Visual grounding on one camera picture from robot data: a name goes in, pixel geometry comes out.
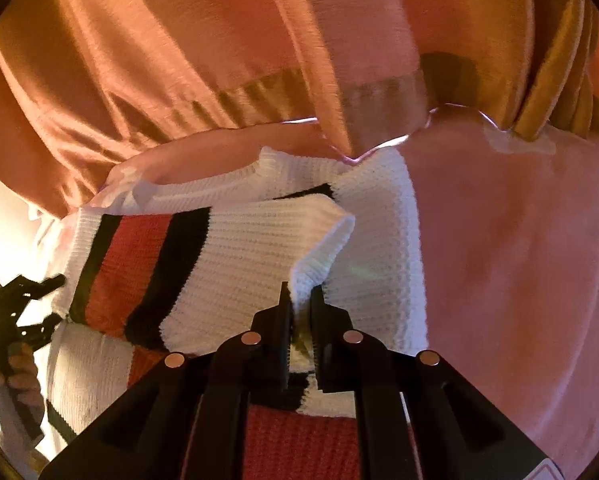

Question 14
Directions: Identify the pink bow-print blanket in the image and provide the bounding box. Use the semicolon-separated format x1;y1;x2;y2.
29;110;599;476

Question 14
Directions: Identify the white striped knit sweater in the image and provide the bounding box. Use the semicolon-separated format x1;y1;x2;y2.
44;147;430;480

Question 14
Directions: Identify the person's left hand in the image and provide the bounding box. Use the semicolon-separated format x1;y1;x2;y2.
0;342;47;443

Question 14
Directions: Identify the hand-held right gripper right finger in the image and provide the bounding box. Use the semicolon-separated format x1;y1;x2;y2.
309;285;565;480

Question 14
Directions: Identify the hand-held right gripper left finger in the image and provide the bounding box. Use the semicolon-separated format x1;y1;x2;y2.
38;282;294;480

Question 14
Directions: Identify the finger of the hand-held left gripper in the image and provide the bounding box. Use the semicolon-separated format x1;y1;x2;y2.
14;274;66;303
15;312;64;347

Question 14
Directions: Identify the orange quilt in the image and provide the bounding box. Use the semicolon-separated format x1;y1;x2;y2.
0;0;599;221

